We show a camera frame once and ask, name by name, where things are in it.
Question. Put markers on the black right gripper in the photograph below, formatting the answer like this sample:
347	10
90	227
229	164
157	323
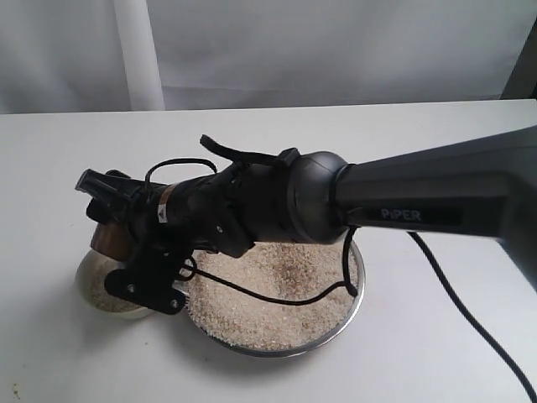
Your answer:
227	212

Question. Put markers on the brown wooden cup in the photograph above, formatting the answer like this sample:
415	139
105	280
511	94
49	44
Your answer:
113	240

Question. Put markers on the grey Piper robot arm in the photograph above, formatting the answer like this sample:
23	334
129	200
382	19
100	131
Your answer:
483	187

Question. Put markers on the cream ceramic bowl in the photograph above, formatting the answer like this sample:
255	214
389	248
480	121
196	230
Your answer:
93	261

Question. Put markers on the rice in cream bowl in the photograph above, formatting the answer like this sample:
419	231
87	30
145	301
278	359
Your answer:
100	299

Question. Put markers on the rice in steel pan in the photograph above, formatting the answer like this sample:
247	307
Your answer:
260	306

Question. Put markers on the steel rice pan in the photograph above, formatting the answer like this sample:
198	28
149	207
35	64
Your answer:
356	285

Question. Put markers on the white backdrop curtain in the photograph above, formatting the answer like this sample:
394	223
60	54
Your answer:
103	56

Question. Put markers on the dark post at right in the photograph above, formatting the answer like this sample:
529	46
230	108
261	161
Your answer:
521	82

